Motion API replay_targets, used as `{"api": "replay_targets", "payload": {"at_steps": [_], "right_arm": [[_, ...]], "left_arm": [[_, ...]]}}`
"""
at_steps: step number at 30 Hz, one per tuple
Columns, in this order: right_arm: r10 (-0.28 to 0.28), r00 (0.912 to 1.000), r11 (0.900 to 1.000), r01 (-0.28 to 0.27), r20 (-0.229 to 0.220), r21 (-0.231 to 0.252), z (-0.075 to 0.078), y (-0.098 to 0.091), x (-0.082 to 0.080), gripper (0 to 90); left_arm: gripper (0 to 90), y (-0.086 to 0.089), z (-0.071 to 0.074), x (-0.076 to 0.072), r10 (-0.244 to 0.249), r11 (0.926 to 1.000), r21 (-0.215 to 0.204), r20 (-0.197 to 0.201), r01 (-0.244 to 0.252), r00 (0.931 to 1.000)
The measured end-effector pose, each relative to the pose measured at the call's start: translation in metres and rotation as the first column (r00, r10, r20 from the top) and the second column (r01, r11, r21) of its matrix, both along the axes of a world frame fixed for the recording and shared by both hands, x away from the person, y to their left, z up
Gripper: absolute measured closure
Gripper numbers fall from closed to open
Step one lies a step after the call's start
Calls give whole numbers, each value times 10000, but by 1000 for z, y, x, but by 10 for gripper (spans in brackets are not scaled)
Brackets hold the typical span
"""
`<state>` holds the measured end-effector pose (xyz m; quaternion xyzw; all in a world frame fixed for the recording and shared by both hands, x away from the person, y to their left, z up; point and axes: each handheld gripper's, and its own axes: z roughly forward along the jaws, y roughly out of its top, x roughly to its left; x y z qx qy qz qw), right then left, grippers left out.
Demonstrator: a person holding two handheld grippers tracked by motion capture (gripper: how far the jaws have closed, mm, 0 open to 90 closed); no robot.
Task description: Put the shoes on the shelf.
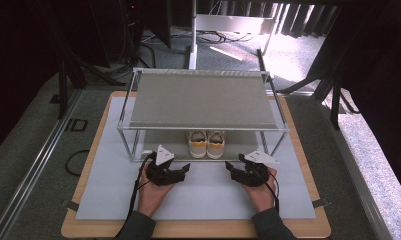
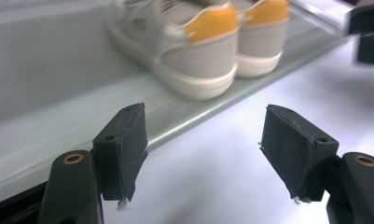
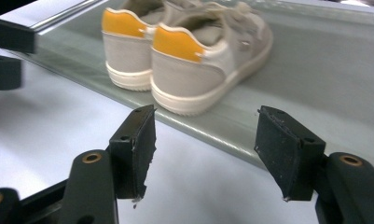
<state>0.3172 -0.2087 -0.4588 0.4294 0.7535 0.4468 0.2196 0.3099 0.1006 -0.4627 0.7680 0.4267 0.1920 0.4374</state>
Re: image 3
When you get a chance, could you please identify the metal shoe rack grey shelves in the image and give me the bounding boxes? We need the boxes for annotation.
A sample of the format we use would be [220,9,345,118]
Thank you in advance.
[7,0,374,177]

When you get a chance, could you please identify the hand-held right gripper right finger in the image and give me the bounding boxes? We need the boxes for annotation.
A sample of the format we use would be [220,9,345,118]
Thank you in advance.
[254,105,327,203]

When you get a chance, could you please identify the beige sneaker with orange heel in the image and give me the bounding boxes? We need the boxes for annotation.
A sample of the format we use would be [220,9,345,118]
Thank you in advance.
[101,0,176,92]
[149,1,274,118]

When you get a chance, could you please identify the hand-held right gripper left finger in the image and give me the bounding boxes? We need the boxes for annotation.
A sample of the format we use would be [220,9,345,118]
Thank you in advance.
[108,104,158,202]

